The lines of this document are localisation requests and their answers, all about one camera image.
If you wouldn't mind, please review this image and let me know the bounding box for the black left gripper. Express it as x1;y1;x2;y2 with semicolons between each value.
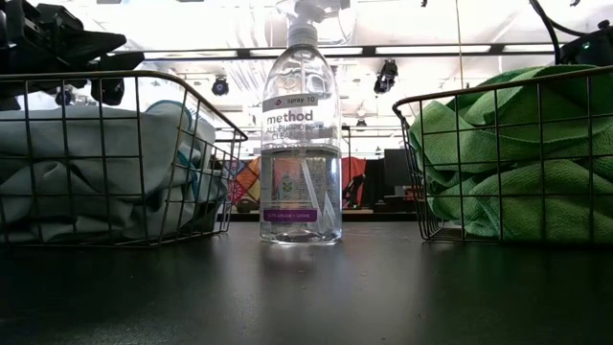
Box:
0;0;146;104

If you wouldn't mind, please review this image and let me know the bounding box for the gold wire basket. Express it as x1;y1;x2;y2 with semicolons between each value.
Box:
392;65;613;244
0;70;249;248

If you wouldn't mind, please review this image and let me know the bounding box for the colourful patterned panel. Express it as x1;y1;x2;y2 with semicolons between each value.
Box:
227;156;263;213

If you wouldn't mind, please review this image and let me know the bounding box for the orange panel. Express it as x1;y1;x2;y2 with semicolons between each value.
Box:
342;156;368;210

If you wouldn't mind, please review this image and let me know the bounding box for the black monitor screen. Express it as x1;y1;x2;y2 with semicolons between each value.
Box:
382;148;413;189

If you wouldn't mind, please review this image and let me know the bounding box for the black overhead frame bar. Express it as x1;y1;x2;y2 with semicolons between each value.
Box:
143;43;559;61

